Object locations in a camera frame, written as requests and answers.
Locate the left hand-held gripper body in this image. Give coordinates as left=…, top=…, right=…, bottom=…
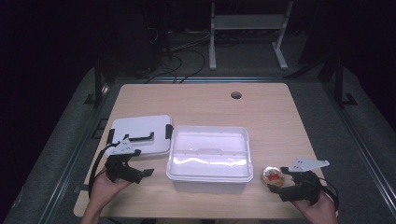
left=104, top=138, right=145, bottom=185

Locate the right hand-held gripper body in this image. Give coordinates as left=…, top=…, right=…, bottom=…
left=278, top=157, right=331, bottom=207

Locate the round gold and red snack cup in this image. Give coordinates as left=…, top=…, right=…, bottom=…
left=261, top=165, right=286, bottom=189

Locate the white lid with black handle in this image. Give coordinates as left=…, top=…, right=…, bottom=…
left=105, top=114, right=174, bottom=159

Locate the white plastic storage box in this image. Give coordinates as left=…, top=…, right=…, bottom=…
left=165, top=124, right=255, bottom=194

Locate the person's left hand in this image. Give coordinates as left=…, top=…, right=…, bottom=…
left=89, top=169, right=133, bottom=210

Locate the person's right hand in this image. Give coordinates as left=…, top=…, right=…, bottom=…
left=290, top=189, right=339, bottom=220

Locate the grey metal stand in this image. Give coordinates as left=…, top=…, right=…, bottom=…
left=208, top=0, right=295, bottom=71

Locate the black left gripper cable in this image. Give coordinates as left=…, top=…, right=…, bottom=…
left=88, top=142, right=120, bottom=200

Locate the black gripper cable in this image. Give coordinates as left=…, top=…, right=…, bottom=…
left=88, top=142, right=120, bottom=200
left=317, top=176, right=341, bottom=210

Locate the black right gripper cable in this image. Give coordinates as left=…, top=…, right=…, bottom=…
left=317, top=176, right=341, bottom=210

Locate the black metal post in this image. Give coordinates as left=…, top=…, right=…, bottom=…
left=83, top=58, right=109, bottom=108
left=332, top=57, right=359, bottom=108

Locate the black floor cable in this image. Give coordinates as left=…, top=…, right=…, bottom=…
left=144, top=48, right=207, bottom=85

